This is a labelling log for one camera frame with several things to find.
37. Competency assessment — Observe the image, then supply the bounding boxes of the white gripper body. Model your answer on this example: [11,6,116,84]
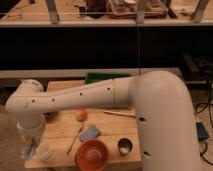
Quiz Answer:
[17,117,46,146]

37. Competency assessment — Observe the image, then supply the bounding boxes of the grey white towel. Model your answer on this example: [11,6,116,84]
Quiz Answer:
[20,143,36,161]

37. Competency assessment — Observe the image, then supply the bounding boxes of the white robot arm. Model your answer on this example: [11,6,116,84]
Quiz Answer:
[6,71,202,171]

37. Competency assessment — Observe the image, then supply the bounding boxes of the white paper cup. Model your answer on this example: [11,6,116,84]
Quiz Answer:
[36,141,53,162]

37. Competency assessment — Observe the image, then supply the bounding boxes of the small metal cup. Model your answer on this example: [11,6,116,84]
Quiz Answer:
[117,138,133,156]

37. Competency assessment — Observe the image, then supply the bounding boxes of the long wooden spoon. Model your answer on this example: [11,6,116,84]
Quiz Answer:
[66,122,84,155]

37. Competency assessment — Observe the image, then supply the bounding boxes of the orange fruit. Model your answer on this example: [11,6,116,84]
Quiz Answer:
[75,109,87,122]

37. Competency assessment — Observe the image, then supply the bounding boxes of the blue grey sponge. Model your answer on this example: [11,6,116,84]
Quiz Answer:
[79,125,101,142]

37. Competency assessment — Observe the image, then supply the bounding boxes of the orange terracotta bowl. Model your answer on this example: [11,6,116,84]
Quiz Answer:
[75,139,109,171]

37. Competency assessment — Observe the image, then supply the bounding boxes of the wooden spatula black tip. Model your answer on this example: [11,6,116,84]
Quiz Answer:
[104,110,135,118]

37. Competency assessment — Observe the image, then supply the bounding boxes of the green plastic tray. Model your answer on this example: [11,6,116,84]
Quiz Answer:
[85,73,129,84]

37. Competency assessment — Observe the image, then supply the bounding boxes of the wooden table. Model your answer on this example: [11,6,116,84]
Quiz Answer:
[24,79,145,170]

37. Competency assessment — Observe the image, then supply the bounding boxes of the black power cables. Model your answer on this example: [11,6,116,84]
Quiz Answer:
[194,89,213,168]

